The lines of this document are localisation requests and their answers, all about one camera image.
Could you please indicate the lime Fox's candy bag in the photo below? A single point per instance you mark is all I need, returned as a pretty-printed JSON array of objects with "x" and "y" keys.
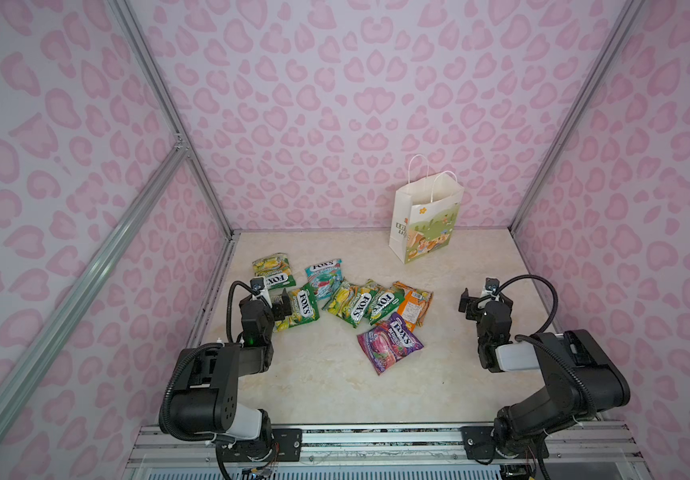
[{"x": 351, "y": 302}]

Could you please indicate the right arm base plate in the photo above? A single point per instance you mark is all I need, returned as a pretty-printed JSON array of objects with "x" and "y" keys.
[{"x": 480, "y": 443}]

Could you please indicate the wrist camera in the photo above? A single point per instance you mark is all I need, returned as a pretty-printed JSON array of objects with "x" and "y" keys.
[
  {"x": 491, "y": 286},
  {"x": 259, "y": 287}
]

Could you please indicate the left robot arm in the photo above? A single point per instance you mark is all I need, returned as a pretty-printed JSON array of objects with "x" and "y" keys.
[{"x": 201, "y": 402}]

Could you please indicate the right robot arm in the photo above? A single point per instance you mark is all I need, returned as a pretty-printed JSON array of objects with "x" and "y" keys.
[{"x": 580, "y": 379}]

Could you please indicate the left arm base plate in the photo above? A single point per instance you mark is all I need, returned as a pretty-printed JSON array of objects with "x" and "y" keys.
[{"x": 279, "y": 444}]

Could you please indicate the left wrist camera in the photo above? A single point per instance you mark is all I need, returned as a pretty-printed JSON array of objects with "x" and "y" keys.
[{"x": 259, "y": 287}]

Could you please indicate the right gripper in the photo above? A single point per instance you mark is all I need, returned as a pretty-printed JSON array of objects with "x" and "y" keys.
[{"x": 480, "y": 303}]

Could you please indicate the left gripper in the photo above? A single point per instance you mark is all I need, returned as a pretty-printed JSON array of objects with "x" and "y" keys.
[{"x": 276, "y": 306}]

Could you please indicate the purple Fox's candy bag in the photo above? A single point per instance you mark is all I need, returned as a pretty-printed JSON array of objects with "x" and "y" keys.
[{"x": 389, "y": 342}]

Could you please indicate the diagonal aluminium frame bar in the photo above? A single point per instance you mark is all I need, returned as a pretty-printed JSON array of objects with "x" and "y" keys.
[{"x": 26, "y": 375}]

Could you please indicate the aluminium mounting rail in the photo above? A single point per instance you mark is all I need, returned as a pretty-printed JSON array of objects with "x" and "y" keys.
[{"x": 591, "y": 450}]

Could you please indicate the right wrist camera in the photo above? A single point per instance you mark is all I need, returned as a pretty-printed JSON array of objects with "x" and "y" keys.
[{"x": 491, "y": 286}]

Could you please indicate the orange candy bag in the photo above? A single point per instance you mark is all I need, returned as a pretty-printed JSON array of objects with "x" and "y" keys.
[{"x": 415, "y": 304}]

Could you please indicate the teal Fox's candy bag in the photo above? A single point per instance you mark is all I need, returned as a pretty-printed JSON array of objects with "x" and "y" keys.
[{"x": 325, "y": 278}]

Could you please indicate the white illustrated paper bag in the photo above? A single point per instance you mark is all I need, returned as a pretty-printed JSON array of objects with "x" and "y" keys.
[{"x": 425, "y": 212}]

